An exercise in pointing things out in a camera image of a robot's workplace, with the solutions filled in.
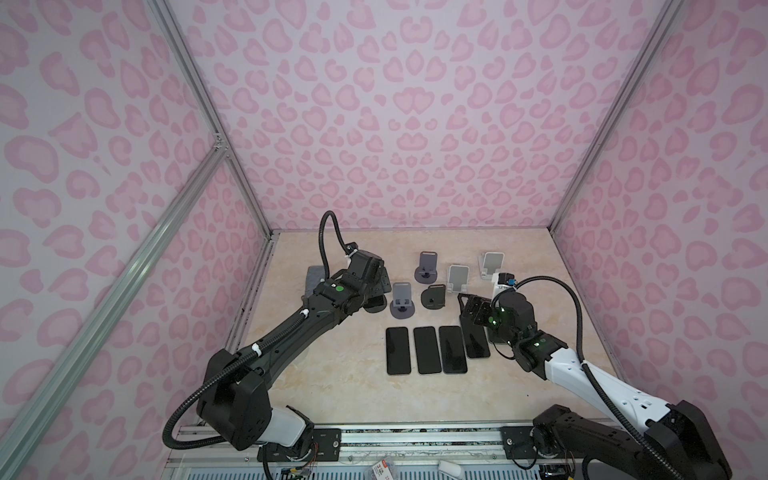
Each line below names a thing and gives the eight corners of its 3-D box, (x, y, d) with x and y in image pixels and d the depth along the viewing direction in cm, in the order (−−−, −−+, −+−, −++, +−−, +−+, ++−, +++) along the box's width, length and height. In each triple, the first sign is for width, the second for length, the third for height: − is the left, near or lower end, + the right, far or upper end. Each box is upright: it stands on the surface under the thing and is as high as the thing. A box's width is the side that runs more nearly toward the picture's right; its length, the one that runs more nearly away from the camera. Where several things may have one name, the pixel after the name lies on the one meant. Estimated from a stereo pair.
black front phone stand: (421, 309, 100) (423, 299, 95) (420, 294, 104) (422, 283, 99) (444, 309, 100) (447, 299, 95) (442, 294, 104) (445, 283, 99)
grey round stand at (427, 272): (414, 283, 106) (416, 267, 99) (414, 267, 111) (415, 251, 103) (435, 283, 106) (438, 267, 99) (433, 267, 110) (436, 251, 103)
